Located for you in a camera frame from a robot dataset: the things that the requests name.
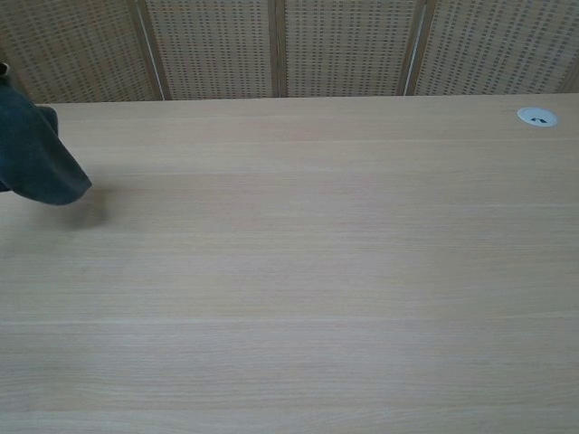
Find dark grey cloth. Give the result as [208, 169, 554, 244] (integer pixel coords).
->
[0, 74, 93, 206]

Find woven bamboo screen panel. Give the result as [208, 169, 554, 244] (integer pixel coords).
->
[0, 49, 29, 108]
[133, 0, 285, 101]
[270, 0, 429, 99]
[397, 0, 579, 97]
[0, 0, 165, 106]

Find white round cable grommet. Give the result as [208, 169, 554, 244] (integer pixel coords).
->
[516, 107, 559, 128]

